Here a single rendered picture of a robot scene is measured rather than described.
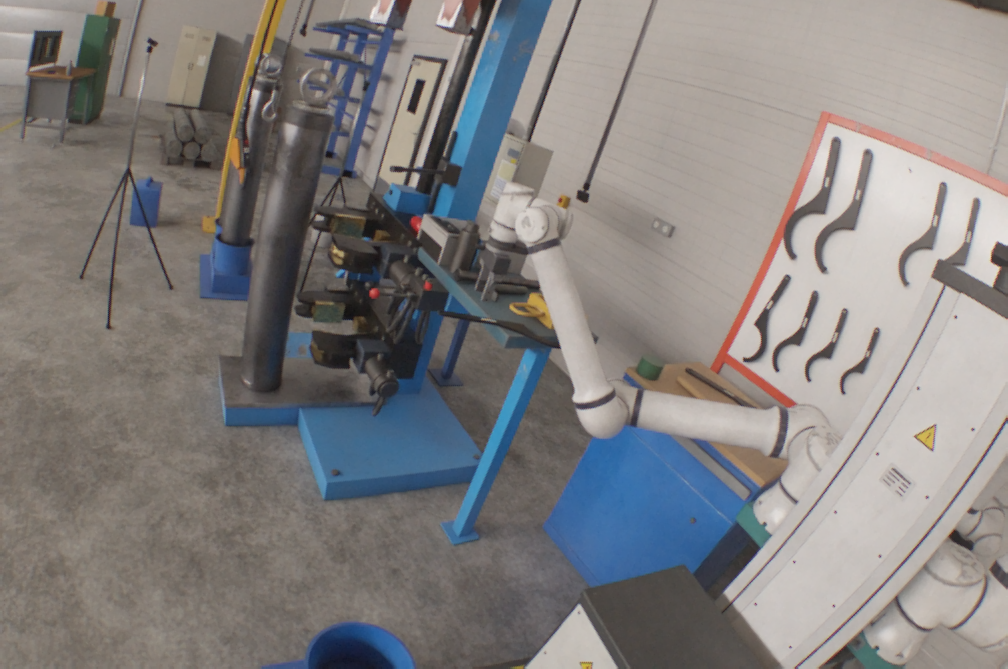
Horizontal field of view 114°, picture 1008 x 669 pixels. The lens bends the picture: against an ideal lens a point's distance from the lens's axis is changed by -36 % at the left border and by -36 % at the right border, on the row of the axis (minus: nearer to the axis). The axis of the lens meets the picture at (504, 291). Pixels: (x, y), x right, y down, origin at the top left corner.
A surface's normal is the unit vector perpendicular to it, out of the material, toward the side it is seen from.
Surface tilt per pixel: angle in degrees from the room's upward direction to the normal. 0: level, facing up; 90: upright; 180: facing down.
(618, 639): 0
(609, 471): 90
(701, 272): 90
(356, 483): 90
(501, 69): 90
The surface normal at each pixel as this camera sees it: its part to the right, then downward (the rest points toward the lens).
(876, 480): -0.88, -0.15
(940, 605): -0.65, 0.04
